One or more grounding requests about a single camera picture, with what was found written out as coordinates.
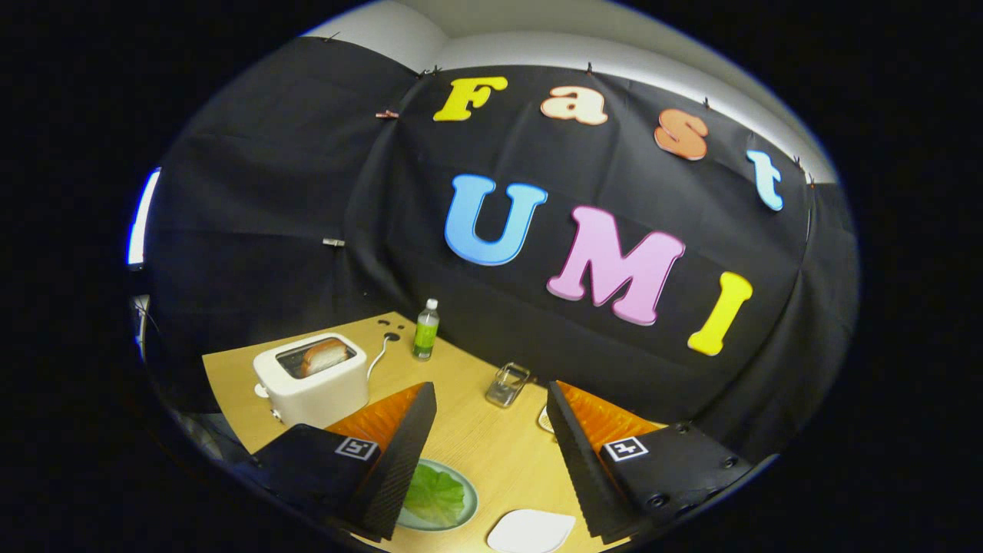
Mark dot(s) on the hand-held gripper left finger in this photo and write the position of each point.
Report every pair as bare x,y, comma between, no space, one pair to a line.
399,468

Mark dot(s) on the white divided dish with beans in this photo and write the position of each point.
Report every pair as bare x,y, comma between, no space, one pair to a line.
544,420

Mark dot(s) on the pale green lettuce plate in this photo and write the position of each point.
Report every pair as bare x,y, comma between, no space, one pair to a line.
470,499

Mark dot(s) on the white square plate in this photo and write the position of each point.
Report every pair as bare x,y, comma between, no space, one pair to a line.
530,531

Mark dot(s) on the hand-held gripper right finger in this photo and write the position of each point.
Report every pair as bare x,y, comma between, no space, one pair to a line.
584,476

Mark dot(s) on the toasted bread slice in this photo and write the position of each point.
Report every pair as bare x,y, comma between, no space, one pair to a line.
322,356

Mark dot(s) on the white toaster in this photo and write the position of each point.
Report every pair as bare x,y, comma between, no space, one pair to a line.
322,395

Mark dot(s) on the green lettuce leaf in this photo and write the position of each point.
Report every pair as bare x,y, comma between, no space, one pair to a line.
434,495

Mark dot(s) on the green drink bottle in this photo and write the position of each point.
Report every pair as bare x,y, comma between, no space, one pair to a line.
425,334

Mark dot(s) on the black backdrop cloth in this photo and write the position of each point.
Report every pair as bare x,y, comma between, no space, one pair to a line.
307,192

